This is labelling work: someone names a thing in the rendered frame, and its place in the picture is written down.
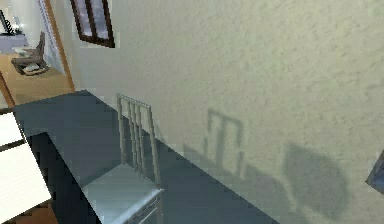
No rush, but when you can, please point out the white dining table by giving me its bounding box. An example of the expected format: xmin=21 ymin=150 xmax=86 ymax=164
xmin=0 ymin=111 xmax=53 ymax=224

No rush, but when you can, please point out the grey slatted chair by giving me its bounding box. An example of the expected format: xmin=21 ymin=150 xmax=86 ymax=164
xmin=81 ymin=93 xmax=165 ymax=224

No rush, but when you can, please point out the dark framed window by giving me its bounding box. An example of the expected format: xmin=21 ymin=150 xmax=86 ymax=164
xmin=69 ymin=0 xmax=116 ymax=49

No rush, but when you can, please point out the white room door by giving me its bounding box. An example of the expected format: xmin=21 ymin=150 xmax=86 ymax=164
xmin=37 ymin=0 xmax=66 ymax=75

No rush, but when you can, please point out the brown armchair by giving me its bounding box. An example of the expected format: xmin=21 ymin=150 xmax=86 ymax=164
xmin=10 ymin=31 xmax=51 ymax=77

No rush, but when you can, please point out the grey dresser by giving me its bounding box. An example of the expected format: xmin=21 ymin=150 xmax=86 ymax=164
xmin=0 ymin=32 xmax=30 ymax=56

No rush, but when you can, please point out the dark blue object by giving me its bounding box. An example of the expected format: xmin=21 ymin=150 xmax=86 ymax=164
xmin=365 ymin=150 xmax=384 ymax=196

